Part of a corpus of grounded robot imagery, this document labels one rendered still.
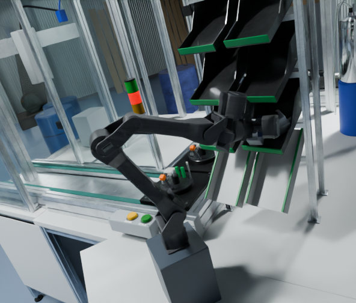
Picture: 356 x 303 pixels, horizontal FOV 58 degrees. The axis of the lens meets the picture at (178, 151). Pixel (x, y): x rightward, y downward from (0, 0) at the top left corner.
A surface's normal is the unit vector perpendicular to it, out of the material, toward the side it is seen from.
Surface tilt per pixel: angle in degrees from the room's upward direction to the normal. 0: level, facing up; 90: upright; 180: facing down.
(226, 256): 0
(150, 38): 90
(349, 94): 90
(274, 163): 45
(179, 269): 90
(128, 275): 0
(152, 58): 90
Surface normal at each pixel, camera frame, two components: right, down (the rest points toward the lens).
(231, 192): -0.61, -0.31
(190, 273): 0.36, 0.30
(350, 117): -0.65, 0.45
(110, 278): -0.23, -0.88
